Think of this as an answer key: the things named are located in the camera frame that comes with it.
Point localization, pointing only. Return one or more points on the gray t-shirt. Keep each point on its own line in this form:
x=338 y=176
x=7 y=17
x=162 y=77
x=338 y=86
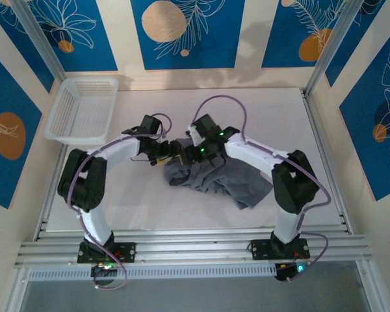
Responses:
x=221 y=182

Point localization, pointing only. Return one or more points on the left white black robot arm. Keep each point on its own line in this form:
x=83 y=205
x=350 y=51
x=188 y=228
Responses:
x=94 y=221

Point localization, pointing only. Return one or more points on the white plastic mesh basket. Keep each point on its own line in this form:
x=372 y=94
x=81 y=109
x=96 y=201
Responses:
x=81 y=110

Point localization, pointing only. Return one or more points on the black controller board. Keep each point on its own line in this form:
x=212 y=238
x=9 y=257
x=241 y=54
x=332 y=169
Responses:
x=105 y=268
x=292 y=271

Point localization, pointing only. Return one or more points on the aluminium mounting rail beam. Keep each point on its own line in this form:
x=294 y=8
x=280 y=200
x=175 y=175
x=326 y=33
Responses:
x=195 y=243

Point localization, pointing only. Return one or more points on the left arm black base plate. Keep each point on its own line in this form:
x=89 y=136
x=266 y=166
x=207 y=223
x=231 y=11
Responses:
x=126 y=252

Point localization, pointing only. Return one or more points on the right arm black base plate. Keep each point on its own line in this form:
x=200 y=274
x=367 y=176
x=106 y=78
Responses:
x=260 y=248

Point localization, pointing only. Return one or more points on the aluminium corner post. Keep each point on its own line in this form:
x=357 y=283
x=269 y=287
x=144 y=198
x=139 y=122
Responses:
x=331 y=48
x=39 y=35

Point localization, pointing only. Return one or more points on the aluminium frame leg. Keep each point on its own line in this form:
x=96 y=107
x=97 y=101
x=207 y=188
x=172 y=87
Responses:
x=367 y=289
x=16 y=292

